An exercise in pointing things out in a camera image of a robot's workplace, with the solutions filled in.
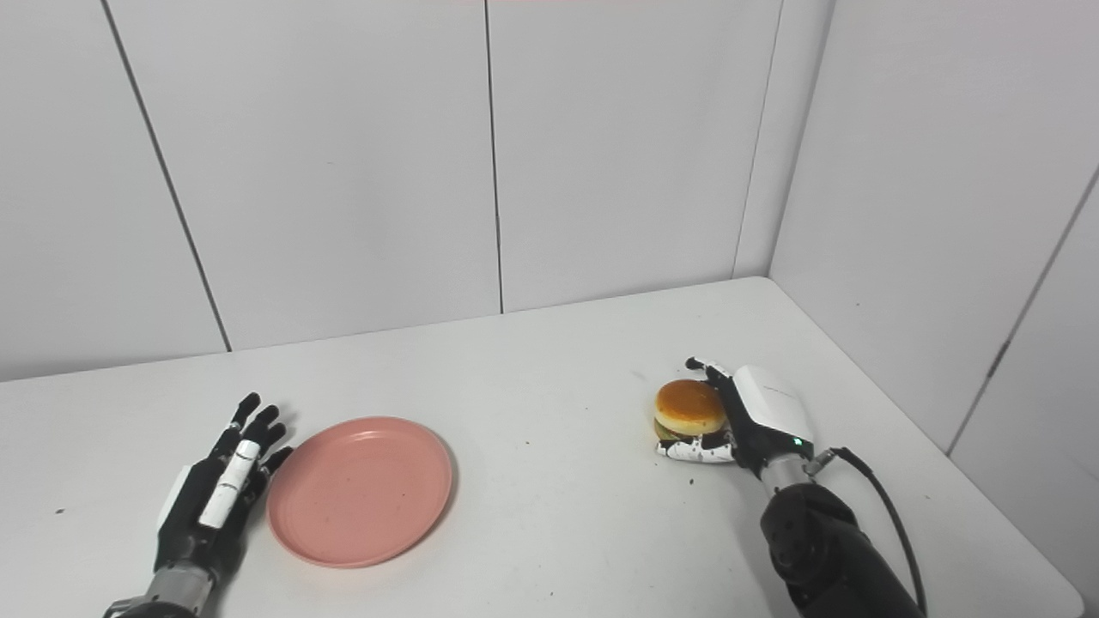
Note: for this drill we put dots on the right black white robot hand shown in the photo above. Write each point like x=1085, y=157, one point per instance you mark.
x=768, y=412

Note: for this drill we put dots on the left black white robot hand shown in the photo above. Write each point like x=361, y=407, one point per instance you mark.
x=193, y=524

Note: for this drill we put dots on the toy hamburger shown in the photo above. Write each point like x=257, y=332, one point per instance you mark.
x=689, y=406

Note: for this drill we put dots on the pink round plate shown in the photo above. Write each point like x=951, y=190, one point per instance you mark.
x=361, y=493

